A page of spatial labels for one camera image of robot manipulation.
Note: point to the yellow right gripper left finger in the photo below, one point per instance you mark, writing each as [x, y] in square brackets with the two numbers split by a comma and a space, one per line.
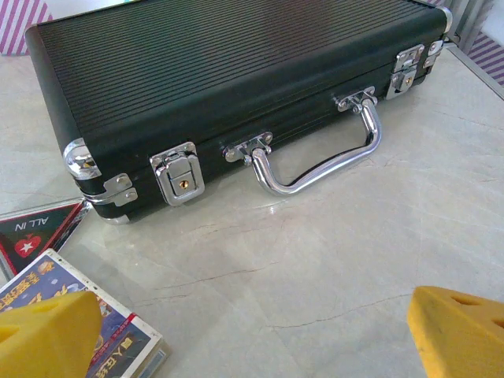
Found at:
[47, 338]

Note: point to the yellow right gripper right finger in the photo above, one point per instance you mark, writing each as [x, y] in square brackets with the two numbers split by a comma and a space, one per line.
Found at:
[456, 338]

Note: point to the blue playing card box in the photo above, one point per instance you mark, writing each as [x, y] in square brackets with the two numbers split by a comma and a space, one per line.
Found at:
[118, 334]

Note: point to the red black triangular token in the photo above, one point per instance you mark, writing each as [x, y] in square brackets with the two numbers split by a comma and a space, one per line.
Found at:
[35, 236]

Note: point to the black ribbed aluminium case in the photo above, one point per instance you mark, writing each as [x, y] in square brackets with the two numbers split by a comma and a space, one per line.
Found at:
[204, 86]

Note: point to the aluminium table edge rail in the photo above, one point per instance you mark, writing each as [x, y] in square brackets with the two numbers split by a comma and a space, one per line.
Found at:
[478, 67]

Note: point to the aluminium frame post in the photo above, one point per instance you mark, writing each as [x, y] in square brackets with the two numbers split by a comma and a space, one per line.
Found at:
[468, 19]

